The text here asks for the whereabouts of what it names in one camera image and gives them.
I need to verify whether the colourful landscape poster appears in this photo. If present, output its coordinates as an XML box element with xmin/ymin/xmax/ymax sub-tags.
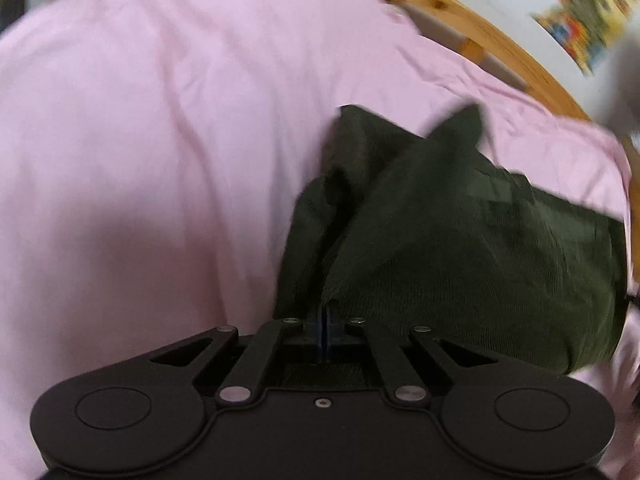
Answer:
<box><xmin>533</xmin><ymin>0</ymin><xmax>639</xmax><ymax>75</ymax></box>

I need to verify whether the wooden bed frame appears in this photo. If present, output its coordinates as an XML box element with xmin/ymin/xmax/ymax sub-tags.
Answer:
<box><xmin>386</xmin><ymin>0</ymin><xmax>589</xmax><ymax>120</ymax></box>

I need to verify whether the dark green corduroy shirt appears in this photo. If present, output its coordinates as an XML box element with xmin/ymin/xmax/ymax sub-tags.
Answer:
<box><xmin>274</xmin><ymin>105</ymin><xmax>628</xmax><ymax>373</ymax></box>

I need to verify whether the pink bed sheet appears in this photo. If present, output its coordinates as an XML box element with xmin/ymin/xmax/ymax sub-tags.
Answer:
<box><xmin>1</xmin><ymin>0</ymin><xmax>630</xmax><ymax>479</ymax></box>

